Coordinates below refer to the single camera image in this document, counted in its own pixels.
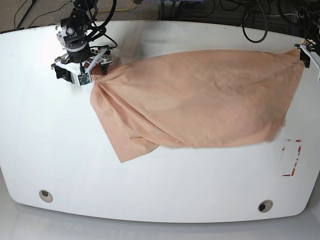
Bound red tape rectangle marker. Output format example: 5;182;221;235
280;139;302;177

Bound black floor cables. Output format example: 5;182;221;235
13;0;73;30
158;0;251;27

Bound black floor cables top left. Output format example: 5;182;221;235
13;0;73;30

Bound right table grommet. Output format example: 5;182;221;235
257;199;273;213

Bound left table grommet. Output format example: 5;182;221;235
39;190;53;203

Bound wrist camera, image-left gripper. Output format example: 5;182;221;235
77;72;92;86

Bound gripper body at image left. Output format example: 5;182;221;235
51;43;114;84

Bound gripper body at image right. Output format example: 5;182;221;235
294;38;320;72

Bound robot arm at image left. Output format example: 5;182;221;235
51;0;118;86

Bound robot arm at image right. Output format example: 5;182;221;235
296;0;320;72

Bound table grommet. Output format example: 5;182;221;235
39;190;53;203
257;199;273;213

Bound yellow cable on floor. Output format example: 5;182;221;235
84;0;136;23

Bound black floor cables top right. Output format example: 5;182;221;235
158;0;251;27

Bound peach t-shirt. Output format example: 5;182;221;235
90;48;305;162

